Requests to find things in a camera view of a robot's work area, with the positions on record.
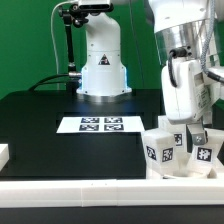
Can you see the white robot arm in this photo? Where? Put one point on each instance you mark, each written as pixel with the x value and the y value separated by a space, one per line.
pixel 185 36

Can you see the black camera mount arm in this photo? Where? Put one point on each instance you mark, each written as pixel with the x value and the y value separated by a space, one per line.
pixel 72 17

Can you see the white U-shaped fence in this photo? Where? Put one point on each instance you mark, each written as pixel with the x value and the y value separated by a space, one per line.
pixel 92 193

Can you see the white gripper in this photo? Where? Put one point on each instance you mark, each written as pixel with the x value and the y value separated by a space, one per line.
pixel 193 96

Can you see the white marker sheet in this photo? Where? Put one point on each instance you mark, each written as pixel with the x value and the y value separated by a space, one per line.
pixel 108 124

